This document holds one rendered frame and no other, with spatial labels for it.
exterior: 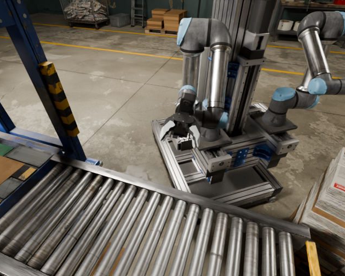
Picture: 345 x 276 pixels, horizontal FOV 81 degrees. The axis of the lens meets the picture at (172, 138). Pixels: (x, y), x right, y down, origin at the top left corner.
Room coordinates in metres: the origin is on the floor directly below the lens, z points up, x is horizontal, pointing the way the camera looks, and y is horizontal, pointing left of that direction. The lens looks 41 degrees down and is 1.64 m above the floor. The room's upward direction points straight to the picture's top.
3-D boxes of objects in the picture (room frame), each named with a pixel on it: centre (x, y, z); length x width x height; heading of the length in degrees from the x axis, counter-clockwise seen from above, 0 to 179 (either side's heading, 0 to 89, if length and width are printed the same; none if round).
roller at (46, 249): (0.47, 0.46, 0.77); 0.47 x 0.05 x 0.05; 161
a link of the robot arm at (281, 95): (1.15, -0.71, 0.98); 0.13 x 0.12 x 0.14; 90
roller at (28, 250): (0.49, 0.52, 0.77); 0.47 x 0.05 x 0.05; 161
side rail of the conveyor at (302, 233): (0.60, 0.06, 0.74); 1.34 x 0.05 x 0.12; 71
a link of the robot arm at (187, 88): (0.76, -0.06, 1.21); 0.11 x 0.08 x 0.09; 172
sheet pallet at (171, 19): (7.12, 0.16, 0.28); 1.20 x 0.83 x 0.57; 71
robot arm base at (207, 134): (1.00, -0.23, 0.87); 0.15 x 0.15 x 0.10
